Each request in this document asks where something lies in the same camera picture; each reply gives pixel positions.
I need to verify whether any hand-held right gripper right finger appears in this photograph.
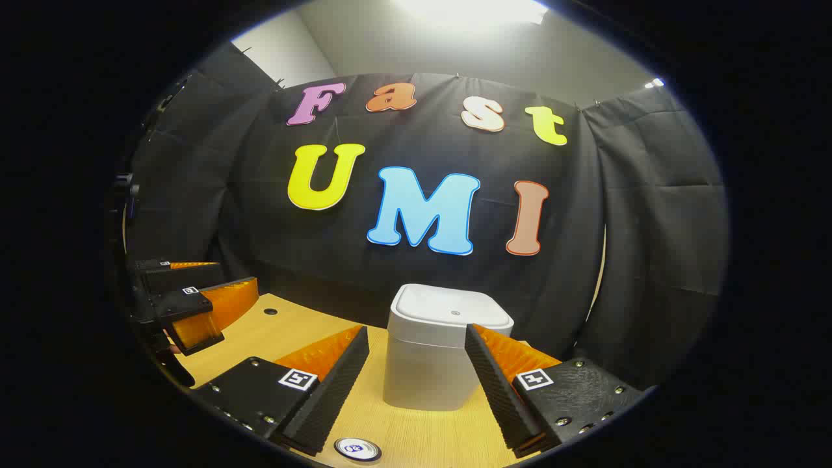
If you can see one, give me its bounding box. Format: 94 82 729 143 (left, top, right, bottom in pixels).
464 323 651 460

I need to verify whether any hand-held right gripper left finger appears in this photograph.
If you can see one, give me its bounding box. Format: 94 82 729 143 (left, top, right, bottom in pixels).
190 325 371 458

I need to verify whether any silver blue pop can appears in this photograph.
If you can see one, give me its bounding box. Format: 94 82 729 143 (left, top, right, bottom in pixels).
333 437 383 465

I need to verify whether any white desktop garbage bin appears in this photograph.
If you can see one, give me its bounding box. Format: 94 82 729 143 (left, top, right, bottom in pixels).
382 283 515 411

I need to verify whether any wooden desktop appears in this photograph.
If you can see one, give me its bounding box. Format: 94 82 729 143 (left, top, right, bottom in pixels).
170 292 543 468

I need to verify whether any black backdrop cloth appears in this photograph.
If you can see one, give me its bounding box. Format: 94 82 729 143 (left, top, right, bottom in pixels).
123 42 729 391

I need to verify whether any large ceiling light panel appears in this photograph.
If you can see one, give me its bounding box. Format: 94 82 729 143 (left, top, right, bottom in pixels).
390 0 550 30

